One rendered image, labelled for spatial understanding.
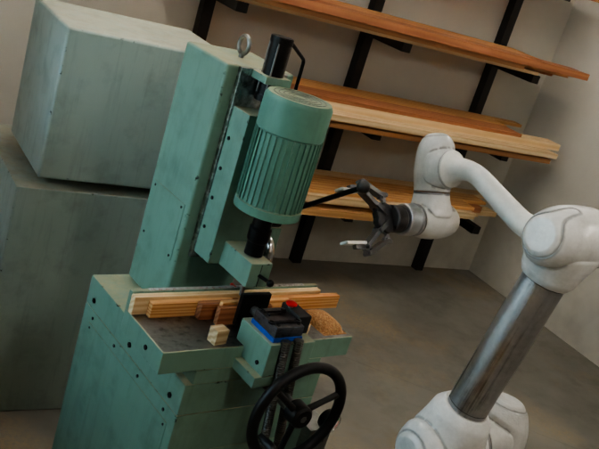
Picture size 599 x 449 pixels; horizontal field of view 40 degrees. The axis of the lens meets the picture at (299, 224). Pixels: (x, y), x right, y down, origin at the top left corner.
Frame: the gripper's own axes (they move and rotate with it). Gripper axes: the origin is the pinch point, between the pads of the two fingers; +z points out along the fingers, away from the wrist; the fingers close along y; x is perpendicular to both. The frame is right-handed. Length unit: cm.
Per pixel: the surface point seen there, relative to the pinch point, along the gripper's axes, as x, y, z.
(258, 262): -18.2, -9.1, 14.9
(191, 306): -28.9, -19.1, 29.2
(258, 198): -7.2, 5.2, 21.2
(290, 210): -5.1, 2.0, 13.4
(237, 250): -23.7, -5.3, 17.1
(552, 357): -143, -49, -291
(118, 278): -68, -7, 29
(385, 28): -119, 123, -153
